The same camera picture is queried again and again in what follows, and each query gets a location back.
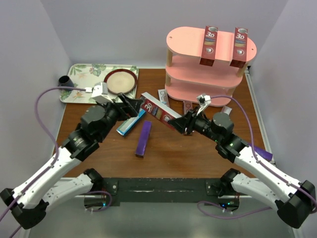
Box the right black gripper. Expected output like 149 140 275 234
167 106 221 143

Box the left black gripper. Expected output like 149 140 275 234
97 92 143 141

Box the red toothpaste box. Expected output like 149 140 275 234
140 92 181 130
200 26 218 66
230 27 248 68

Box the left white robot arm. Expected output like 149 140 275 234
0 93 143 230

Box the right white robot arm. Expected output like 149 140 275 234
168 111 317 229

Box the pink three-tier shelf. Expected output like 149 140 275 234
165 27 246 107

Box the silver toothpaste box middle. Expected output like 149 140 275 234
183 101 193 114

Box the silver toothpaste box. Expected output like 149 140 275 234
158 89 170 107
221 106 232 115
183 101 193 114

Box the blue toothpaste box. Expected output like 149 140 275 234
116 109 146 137

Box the brown rimmed beige plate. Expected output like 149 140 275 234
104 69 137 95

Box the silver toothpaste box left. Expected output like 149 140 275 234
158 89 170 107

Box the purple toothpaste box centre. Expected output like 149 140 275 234
135 120 152 158

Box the purple toothpaste box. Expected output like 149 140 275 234
254 146 273 162
135 120 152 158

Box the silver toothpaste box right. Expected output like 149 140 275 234
221 106 232 115

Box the floral serving tray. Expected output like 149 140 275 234
60 63 139 104

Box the dark blue mug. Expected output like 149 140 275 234
58 75 74 87

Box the purple toothpaste box right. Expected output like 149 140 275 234
254 146 273 162

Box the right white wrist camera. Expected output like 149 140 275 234
197 93 211 115

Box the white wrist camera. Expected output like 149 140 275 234
197 93 211 115
85 82 113 104

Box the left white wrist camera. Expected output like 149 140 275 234
85 82 113 104

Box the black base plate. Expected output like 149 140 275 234
84 177 251 208

